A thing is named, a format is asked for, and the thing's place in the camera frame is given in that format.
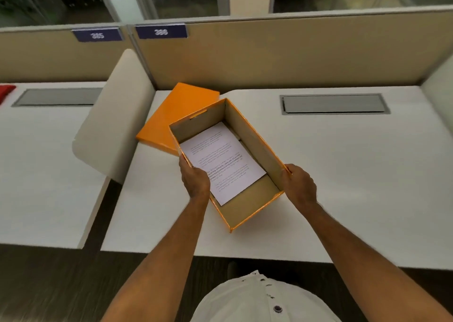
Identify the grey desk cable flap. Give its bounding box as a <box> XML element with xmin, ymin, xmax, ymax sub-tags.
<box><xmin>11</xmin><ymin>88</ymin><xmax>103</xmax><ymax>107</ymax></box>
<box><xmin>280</xmin><ymin>93</ymin><xmax>391</xmax><ymax>115</ymax></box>

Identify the white printed paper sheet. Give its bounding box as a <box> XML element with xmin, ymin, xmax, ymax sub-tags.
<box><xmin>179</xmin><ymin>121</ymin><xmax>267</xmax><ymax>207</ymax></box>

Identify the red object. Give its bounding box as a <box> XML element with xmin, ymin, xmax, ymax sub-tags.
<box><xmin>0</xmin><ymin>84</ymin><xmax>17</xmax><ymax>105</ymax></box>

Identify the person's right forearm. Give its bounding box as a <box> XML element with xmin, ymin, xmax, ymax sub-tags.
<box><xmin>297</xmin><ymin>201</ymin><xmax>453</xmax><ymax>322</ymax></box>

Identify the orange cardboard box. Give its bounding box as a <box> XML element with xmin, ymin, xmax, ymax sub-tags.
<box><xmin>168</xmin><ymin>98</ymin><xmax>292</xmax><ymax>233</ymax></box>

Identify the orange box lid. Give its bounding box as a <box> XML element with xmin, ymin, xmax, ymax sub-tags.
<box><xmin>136</xmin><ymin>82</ymin><xmax>221</xmax><ymax>157</ymax></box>

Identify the person's left forearm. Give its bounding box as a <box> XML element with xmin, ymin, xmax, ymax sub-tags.
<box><xmin>100</xmin><ymin>194</ymin><xmax>210</xmax><ymax>322</ymax></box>

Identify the white curved desk divider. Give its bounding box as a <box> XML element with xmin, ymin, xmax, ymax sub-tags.
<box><xmin>420</xmin><ymin>54</ymin><xmax>453</xmax><ymax>135</ymax></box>
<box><xmin>72</xmin><ymin>48</ymin><xmax>156</xmax><ymax>185</ymax></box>

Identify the person's white shirt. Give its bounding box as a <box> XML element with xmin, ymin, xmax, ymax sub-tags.
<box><xmin>190</xmin><ymin>270</ymin><xmax>342</xmax><ymax>322</ymax></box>

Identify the person's left hand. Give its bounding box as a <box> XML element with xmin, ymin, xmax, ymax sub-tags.
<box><xmin>178</xmin><ymin>154</ymin><xmax>211</xmax><ymax>200</ymax></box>

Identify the person's right hand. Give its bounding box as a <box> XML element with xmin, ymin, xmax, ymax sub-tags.
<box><xmin>281</xmin><ymin>163</ymin><xmax>318</xmax><ymax>207</ymax></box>

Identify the blue number plate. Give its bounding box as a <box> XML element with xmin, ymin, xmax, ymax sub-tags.
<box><xmin>135</xmin><ymin>24</ymin><xmax>188</xmax><ymax>40</ymax></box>
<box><xmin>71</xmin><ymin>27</ymin><xmax>124</xmax><ymax>43</ymax></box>

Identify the beige partition panel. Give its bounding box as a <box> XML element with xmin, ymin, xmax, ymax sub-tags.
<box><xmin>128</xmin><ymin>5</ymin><xmax>453</xmax><ymax>93</ymax></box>
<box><xmin>0</xmin><ymin>24</ymin><xmax>146</xmax><ymax>83</ymax></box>

